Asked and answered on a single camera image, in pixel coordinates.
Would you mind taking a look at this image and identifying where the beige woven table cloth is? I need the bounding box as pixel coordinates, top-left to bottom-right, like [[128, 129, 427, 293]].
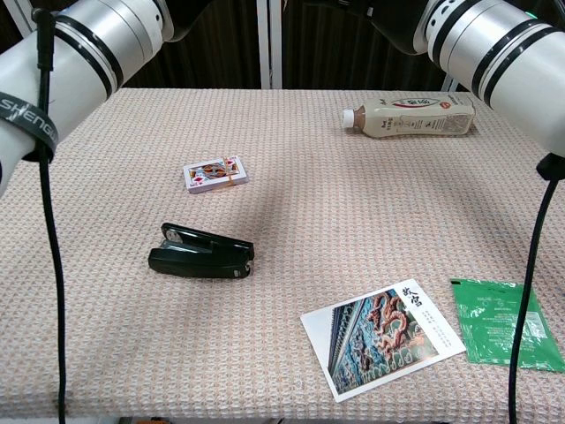
[[0, 87, 565, 420]]

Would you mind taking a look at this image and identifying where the playing card deck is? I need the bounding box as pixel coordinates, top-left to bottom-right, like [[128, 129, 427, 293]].
[[183, 154, 251, 194]]

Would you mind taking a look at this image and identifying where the black stapler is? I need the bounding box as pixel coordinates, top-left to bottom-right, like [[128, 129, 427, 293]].
[[147, 222, 256, 279]]

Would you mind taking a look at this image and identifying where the milk tea plastic bottle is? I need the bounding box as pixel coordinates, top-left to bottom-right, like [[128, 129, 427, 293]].
[[342, 95, 477, 140]]

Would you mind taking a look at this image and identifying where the black pleated partition screen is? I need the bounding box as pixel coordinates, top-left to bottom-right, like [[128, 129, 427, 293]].
[[281, 0, 448, 92], [117, 0, 260, 89]]

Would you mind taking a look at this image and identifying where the green foil packet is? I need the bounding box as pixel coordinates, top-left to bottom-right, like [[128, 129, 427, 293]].
[[449, 276, 555, 372]]

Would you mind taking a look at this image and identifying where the dragon wall postcard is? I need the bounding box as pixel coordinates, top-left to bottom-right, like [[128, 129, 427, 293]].
[[299, 277, 468, 403]]

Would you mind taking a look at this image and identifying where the white partition frame post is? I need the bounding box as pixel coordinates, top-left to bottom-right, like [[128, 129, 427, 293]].
[[255, 0, 283, 90], [441, 75, 469, 93]]

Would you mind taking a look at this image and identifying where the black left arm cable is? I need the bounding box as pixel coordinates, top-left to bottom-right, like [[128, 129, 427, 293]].
[[31, 7, 68, 424]]

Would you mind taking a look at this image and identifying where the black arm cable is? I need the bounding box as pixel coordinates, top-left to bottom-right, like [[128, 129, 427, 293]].
[[507, 153, 565, 424], [31, 7, 68, 424]]

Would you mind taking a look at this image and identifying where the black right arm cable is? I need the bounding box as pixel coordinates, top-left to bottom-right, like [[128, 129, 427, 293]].
[[507, 153, 565, 424]]

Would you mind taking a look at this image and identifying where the black velcro cable strap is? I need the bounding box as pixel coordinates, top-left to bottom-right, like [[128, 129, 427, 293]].
[[0, 91, 61, 163]]

